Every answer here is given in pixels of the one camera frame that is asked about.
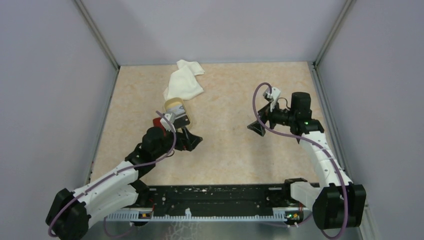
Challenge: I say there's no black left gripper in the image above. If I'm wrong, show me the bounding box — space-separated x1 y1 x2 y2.
153 123 203 160

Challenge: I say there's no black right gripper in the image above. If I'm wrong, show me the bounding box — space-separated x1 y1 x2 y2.
247 98 296 137

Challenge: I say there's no red card holder wallet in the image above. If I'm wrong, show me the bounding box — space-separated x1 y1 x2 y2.
152 117 164 128

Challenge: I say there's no beige oval tray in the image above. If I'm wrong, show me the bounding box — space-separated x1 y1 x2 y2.
164 97 192 129

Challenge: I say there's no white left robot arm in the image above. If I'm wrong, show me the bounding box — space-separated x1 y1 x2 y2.
45 126 203 240

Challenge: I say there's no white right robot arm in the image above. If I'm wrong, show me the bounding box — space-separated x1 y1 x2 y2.
247 89 367 230

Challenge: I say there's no silver VIP card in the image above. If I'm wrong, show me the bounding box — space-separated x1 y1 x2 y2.
166 103 186 118

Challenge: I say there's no white crumpled cloth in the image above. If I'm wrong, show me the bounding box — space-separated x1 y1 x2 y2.
163 59 205 101

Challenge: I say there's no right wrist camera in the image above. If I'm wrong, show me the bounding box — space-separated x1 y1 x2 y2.
262 87 281 112

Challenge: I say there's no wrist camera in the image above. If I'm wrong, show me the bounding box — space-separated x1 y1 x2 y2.
160 112 179 132
262 87 281 112

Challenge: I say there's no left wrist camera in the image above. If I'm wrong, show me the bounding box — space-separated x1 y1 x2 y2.
160 112 179 132

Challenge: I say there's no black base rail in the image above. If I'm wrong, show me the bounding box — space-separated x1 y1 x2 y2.
131 183 307 219

